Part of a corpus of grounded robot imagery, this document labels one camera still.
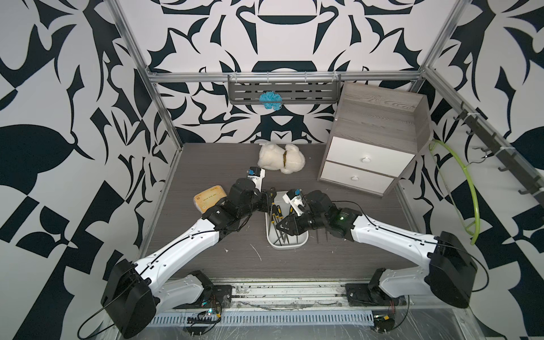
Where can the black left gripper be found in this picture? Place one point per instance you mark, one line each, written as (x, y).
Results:
(263, 197)

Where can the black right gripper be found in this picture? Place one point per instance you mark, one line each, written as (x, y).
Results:
(292, 227)

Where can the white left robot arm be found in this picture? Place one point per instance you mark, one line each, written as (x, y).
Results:
(136, 291)

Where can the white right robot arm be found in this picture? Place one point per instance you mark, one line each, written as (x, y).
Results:
(442, 266)

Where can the yellow sponge block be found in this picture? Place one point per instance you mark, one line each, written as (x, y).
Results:
(208, 198)

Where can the white plush toy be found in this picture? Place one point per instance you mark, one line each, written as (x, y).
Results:
(287, 160)

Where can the grey wooden drawer cabinet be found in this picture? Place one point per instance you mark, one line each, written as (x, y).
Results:
(389, 126)

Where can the teal crumpled cloth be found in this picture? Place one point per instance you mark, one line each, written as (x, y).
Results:
(271, 101)

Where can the green hoop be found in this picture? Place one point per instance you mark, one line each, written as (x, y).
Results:
(467, 208)

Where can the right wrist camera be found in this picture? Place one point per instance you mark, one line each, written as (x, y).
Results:
(295, 197)

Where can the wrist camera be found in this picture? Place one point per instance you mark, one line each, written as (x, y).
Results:
(256, 174)
(295, 197)

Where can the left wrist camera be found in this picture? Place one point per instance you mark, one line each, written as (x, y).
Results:
(256, 174)

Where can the white perforated cable duct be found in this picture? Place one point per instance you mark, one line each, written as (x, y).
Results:
(249, 318)

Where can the grey slotted wall shelf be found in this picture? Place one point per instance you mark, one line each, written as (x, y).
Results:
(292, 92)

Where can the grey wall hook rail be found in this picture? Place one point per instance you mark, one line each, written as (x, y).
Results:
(511, 159)

